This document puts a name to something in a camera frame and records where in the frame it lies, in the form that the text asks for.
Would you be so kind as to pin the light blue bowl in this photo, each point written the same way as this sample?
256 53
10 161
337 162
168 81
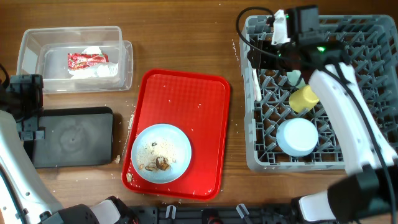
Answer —
297 137

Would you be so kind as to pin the food crumb on tray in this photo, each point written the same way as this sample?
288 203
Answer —
129 177

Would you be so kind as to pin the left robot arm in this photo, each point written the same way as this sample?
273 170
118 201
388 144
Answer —
24 197

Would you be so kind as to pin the clear plastic bin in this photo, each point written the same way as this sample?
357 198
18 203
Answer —
44 52

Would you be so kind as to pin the red snack wrapper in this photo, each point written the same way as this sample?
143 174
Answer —
82 61

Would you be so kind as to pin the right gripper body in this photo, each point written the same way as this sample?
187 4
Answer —
257 58

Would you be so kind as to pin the white napkin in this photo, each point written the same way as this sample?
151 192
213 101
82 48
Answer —
102 70

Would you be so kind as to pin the light blue plate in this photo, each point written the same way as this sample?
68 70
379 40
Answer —
172 135

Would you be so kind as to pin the food crumb on table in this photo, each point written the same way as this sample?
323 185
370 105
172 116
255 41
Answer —
117 159

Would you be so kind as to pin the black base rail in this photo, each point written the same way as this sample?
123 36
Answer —
171 214

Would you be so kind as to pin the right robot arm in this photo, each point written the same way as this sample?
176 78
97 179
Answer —
370 162

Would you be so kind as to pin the black tray bin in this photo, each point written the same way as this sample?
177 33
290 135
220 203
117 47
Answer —
68 137

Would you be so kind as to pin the red serving tray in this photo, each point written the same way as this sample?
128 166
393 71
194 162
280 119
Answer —
197 104

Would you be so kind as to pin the green bowl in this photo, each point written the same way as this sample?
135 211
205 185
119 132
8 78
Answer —
295 79

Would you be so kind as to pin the grey dishwasher rack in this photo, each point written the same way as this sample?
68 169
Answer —
371 42

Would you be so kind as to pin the white plastic fork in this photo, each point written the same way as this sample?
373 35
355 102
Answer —
256 86

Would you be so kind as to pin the yellow cup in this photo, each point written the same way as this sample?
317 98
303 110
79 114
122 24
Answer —
303 98

